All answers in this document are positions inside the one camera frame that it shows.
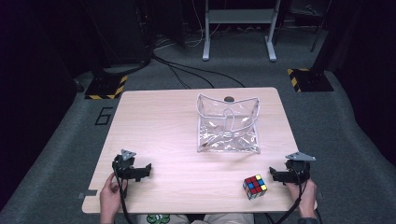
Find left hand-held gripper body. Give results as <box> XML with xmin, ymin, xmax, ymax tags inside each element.
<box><xmin>111</xmin><ymin>148</ymin><xmax>140</xmax><ymax>181</ymax></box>

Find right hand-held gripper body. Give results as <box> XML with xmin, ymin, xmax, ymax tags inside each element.
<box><xmin>284</xmin><ymin>151</ymin><xmax>317</xmax><ymax>185</ymax></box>

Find multicoloured puzzle cube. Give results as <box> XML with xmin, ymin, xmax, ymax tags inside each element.
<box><xmin>242</xmin><ymin>174</ymin><xmax>268</xmax><ymax>201</ymax></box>

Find clear plastic bag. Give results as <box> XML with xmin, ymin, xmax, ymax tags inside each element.
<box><xmin>195</xmin><ymin>92</ymin><xmax>262</xmax><ymax>155</ymax></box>

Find person's right hand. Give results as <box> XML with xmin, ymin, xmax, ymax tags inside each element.
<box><xmin>284</xmin><ymin>178</ymin><xmax>318</xmax><ymax>219</ymax></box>

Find person's left hand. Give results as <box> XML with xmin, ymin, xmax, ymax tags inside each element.
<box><xmin>99</xmin><ymin>173</ymin><xmax>129</xmax><ymax>224</ymax></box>

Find grey tape strip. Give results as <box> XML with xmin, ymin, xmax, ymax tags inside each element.
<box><xmin>77</xmin><ymin>189</ymin><xmax>99</xmax><ymax>201</ymax></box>

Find black base with hazard stripes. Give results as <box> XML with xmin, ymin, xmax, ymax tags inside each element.
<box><xmin>286</xmin><ymin>67</ymin><xmax>335</xmax><ymax>93</ymax></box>
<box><xmin>84</xmin><ymin>72</ymin><xmax>129</xmax><ymax>101</ymax></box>

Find large black case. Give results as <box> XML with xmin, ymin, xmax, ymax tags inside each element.
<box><xmin>83</xmin><ymin>0</ymin><xmax>155</xmax><ymax>69</ymax></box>

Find white metal stand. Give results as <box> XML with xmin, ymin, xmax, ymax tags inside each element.
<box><xmin>202</xmin><ymin>0</ymin><xmax>282</xmax><ymax>63</ymax></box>

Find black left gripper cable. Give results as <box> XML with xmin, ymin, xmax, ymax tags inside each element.
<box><xmin>113</xmin><ymin>157</ymin><xmax>134</xmax><ymax>224</ymax></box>

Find black floor cables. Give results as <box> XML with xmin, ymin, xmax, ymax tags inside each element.
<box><xmin>151</xmin><ymin>53</ymin><xmax>247</xmax><ymax>91</ymax></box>

